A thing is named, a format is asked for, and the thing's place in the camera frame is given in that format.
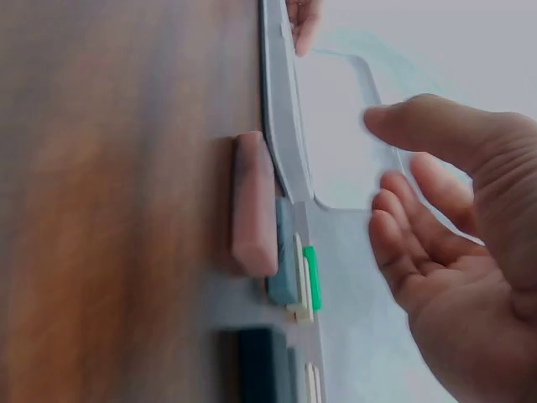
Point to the person's left fingers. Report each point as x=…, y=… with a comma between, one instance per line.
x=305, y=29

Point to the person's left hand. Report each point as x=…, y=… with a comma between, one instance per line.
x=305, y=25

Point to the green plastic stick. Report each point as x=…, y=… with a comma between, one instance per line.
x=314, y=277

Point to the dark teal rectangular block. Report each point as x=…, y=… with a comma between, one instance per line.
x=260, y=365

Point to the person's right hand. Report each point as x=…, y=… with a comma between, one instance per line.
x=474, y=294

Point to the blue-grey rectangular block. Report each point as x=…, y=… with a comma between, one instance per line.
x=284, y=260

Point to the pink rectangular block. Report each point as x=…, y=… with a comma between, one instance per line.
x=253, y=201

